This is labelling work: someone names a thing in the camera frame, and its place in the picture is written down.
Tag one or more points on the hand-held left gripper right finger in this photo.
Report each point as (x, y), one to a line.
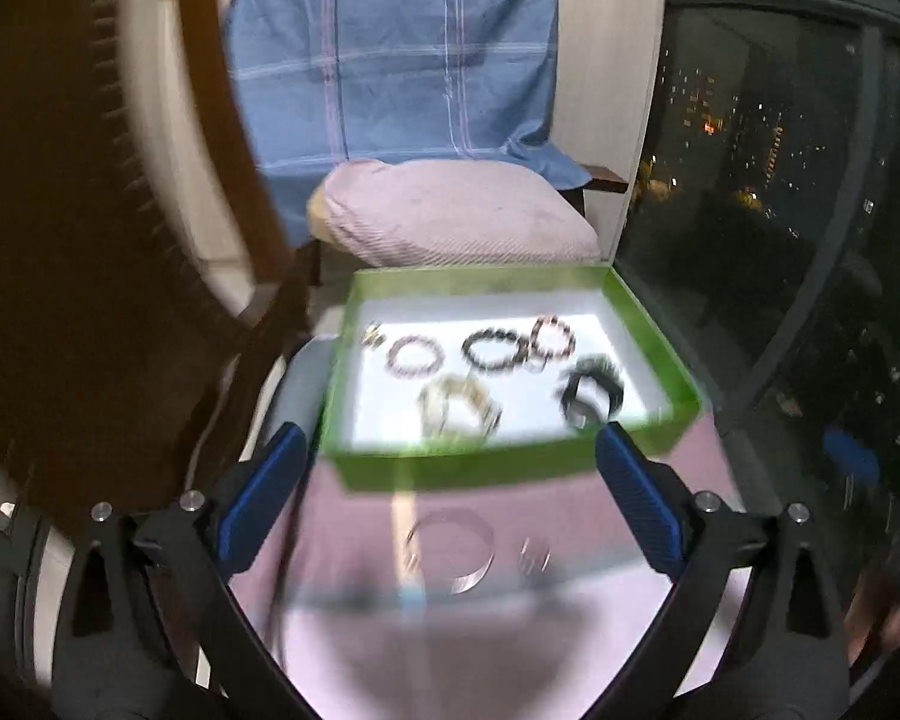
(637, 495)

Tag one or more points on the silver bangle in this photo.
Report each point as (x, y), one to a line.
(471, 579)

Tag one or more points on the gold flower ornament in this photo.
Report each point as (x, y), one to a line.
(375, 336)

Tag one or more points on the light wooden cabinet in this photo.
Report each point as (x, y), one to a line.
(607, 52)

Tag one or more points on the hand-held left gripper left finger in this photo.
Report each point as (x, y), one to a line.
(262, 487)

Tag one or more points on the blue plaid cloth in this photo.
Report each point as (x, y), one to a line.
(390, 52)

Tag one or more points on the black watch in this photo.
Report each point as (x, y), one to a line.
(607, 382)

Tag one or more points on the pink cushion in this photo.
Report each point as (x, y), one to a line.
(450, 217)

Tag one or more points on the green cardboard box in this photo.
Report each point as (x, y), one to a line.
(495, 461)

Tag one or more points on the dark wooden chair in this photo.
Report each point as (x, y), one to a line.
(604, 178)

